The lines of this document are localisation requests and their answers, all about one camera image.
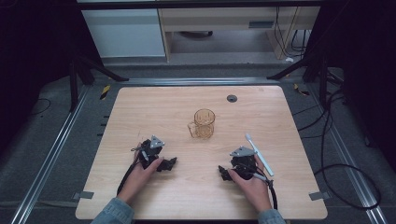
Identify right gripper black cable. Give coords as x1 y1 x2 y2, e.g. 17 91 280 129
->
246 162 278 211

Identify person's left hand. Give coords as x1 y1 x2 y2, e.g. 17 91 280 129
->
117 142 164 206

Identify hanging black cables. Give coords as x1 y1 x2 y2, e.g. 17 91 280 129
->
274 6 312 59

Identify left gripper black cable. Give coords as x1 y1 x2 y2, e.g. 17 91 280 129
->
116 160 141 197

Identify white cabinet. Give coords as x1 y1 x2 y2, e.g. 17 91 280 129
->
81 8 166 59

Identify person's right hand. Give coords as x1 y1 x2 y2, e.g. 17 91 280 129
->
227 154 273 215

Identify yellow black tape piece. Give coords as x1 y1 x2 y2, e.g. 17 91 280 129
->
99 84 111 101

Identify black stand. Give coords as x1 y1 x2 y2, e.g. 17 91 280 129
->
266 52 344 110
68 52 130 113

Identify amber glass mug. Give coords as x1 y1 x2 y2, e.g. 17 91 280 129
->
187 107 217 140

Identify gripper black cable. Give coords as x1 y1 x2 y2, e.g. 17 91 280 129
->
116 160 141 197
246 162 278 211

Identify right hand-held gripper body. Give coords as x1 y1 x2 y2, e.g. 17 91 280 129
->
229 146 260 181

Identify white toothbrush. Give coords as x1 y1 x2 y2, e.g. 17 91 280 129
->
244 133 276 177

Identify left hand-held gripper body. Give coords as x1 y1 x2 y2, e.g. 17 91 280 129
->
131 134 166 171

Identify black floor cable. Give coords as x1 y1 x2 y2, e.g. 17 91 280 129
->
292 88 383 211

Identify grey tape strip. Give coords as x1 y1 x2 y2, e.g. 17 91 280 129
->
308 191 331 202
72 190 95 201

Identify aluminium floor rail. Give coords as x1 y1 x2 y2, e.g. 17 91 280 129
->
8 85 92 224
120 77 281 88
306 83 390 224

